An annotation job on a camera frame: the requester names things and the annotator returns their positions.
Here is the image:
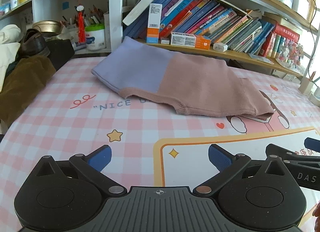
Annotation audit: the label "gold round tin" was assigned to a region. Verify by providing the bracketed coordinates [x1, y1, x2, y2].
[32, 20, 63, 34]

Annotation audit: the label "flat orange white box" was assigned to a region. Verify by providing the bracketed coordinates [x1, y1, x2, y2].
[170, 32, 212, 49]

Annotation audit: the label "beige pen holder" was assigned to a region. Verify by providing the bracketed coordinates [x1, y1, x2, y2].
[299, 72, 320, 95]

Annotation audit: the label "white wooden bookshelf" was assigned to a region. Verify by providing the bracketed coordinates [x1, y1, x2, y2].
[0, 0, 320, 80]

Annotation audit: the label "red tassel ornament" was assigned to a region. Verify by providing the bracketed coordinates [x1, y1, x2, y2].
[76, 4, 87, 43]

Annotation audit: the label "purple and pink sweater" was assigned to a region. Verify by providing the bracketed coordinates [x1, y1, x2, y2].
[91, 36, 275, 118]

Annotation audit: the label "white tub green lid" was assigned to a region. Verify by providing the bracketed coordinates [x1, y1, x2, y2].
[85, 23, 107, 51]

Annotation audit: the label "pink checked tablecloth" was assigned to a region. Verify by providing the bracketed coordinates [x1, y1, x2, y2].
[0, 54, 320, 232]

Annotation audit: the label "thick white book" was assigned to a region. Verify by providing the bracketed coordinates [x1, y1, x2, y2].
[122, 0, 164, 26]

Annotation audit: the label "white round socket hub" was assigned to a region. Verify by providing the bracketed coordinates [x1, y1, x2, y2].
[309, 88, 320, 106]

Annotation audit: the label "white rounded box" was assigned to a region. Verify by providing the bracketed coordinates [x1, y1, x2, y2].
[212, 42, 228, 52]

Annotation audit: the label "black box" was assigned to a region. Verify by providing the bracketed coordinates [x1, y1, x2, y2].
[46, 39, 75, 71]

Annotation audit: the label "acrylic figure charms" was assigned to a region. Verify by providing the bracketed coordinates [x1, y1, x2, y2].
[275, 40, 304, 68]

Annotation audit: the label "brown leather shoe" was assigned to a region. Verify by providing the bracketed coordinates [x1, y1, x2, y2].
[19, 29, 50, 58]

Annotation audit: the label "brown cloth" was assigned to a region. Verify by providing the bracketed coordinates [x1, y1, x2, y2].
[0, 55, 57, 127]

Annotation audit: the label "red book set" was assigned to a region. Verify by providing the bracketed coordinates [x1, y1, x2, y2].
[260, 24, 303, 58]

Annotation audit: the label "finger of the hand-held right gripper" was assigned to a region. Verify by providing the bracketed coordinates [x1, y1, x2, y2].
[265, 144, 320, 166]
[304, 137, 320, 153]

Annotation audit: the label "tall orange blue white box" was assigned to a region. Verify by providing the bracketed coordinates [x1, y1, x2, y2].
[146, 3, 163, 44]

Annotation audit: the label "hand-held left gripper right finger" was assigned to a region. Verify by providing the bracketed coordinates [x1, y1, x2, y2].
[193, 144, 290, 196]

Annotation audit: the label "cream jacket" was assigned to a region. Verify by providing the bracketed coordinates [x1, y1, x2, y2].
[0, 24, 22, 92]

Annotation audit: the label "bunch of pens and pencils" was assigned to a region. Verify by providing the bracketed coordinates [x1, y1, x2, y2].
[61, 5, 104, 28]

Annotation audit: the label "row of colourful books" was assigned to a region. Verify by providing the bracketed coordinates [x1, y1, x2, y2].
[124, 0, 275, 56]

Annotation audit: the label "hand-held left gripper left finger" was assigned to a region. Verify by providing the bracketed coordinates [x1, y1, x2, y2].
[32, 145, 127, 197]

